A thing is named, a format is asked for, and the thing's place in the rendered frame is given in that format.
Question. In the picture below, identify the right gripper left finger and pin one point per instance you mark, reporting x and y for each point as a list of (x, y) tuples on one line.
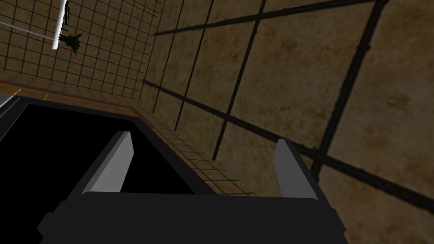
[(113, 169)]

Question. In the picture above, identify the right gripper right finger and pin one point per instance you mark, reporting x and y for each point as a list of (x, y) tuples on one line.
[(290, 176)]

